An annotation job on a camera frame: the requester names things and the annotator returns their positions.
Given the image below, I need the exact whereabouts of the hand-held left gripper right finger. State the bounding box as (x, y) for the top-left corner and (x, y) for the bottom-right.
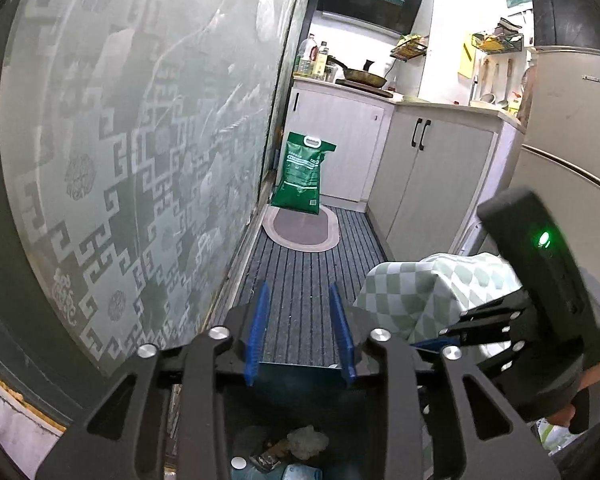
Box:
(328, 284), (563, 480)

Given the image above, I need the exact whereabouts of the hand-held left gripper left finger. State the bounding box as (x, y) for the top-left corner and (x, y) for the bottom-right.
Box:
(35, 282), (272, 480)

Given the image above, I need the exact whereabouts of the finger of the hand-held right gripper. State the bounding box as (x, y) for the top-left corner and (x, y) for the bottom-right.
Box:
(412, 325), (528, 354)
(457, 297), (528, 326)

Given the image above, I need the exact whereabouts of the dark blue trash bin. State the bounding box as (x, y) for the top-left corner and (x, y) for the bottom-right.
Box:
(222, 362), (423, 480)

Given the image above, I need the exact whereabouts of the white plastic bag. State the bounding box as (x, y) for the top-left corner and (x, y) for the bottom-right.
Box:
(286, 425), (330, 461)

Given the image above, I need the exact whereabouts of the black wrapper with barcode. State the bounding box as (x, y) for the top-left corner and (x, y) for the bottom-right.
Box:
(250, 452), (281, 473)

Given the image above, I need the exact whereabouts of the blue cartoon tissue packet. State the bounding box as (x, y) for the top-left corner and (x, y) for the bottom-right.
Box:
(230, 462), (326, 480)

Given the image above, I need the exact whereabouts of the striped grey floor mat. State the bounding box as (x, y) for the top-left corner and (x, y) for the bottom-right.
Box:
(207, 205), (396, 368)

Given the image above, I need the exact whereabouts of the green checkered tablecloth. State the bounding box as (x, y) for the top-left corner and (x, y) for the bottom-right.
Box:
(352, 252), (523, 346)

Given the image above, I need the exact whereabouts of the oval grey floor mat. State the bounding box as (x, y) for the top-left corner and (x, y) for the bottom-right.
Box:
(262, 205), (341, 252)

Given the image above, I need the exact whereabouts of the crinkled plastic bag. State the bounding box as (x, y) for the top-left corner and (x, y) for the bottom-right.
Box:
(535, 417), (576, 456)

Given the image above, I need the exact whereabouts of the beige refrigerator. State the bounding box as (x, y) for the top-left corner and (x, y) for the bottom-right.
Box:
(472, 45), (600, 321)

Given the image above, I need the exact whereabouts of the green rice bag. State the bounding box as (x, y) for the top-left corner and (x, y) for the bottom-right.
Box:
(271, 131), (337, 216)

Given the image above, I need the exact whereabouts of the white stove cabinet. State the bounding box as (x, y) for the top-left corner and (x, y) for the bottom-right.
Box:
(285, 85), (396, 203)

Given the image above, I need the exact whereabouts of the frosted patterned glass door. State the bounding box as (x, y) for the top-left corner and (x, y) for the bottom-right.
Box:
(0, 0), (311, 376)

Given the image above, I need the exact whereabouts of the yellow hanging cloth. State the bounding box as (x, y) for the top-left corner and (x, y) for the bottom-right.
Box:
(459, 32), (477, 78)

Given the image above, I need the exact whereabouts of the black cooktop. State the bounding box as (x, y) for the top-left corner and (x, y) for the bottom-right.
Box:
(336, 80), (396, 98)

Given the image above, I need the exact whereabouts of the black appliance on refrigerator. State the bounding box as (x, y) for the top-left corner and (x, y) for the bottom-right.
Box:
(531, 0), (600, 48)

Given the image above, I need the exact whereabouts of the frying pan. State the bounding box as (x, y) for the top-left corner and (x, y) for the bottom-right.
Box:
(327, 57), (388, 88)

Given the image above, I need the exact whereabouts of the yellow oil bottle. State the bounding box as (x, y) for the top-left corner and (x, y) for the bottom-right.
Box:
(314, 41), (330, 81)

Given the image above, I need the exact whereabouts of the clear bottle with red label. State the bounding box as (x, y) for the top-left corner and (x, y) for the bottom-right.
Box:
(297, 35), (318, 77)

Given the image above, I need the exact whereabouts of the white cabinet with black handles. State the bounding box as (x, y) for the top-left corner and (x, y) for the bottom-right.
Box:
(367, 102), (526, 261)

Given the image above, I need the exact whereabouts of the black wire wall rack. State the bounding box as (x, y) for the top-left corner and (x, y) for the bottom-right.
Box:
(391, 35), (427, 61)
(472, 30), (525, 54)

